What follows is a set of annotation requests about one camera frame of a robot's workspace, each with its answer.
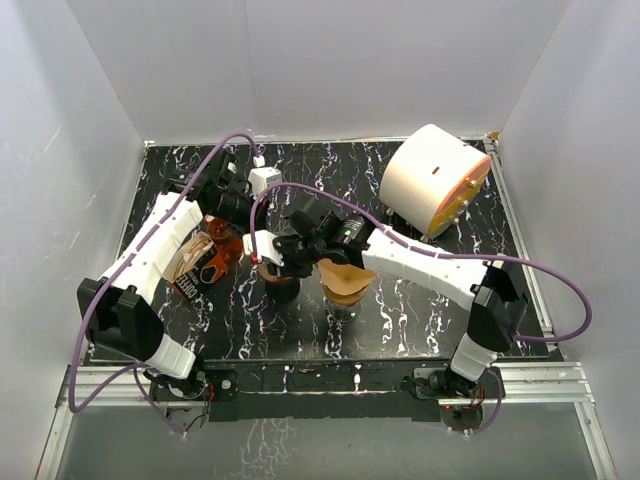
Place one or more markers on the clear glass server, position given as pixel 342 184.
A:
pixel 340 313

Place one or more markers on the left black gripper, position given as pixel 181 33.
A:
pixel 249 196

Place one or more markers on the red black dripper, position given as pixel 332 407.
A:
pixel 283 290

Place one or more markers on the orange glass carafe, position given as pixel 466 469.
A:
pixel 228 245

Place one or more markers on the brown paper coffee filter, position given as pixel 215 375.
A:
pixel 344 279

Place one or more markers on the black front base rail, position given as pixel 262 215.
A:
pixel 421 390

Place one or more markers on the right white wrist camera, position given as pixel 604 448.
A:
pixel 260 247

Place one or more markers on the orange coffee filter box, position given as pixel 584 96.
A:
pixel 195 267

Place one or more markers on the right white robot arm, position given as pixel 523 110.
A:
pixel 493 292

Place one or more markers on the white orange coffee grinder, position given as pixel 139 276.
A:
pixel 432 178

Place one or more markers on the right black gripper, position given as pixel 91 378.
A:
pixel 282 243

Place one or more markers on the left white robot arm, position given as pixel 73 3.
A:
pixel 116 309

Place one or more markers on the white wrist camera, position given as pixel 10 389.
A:
pixel 262 178
pixel 260 247

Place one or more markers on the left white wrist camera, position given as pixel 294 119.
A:
pixel 262 178

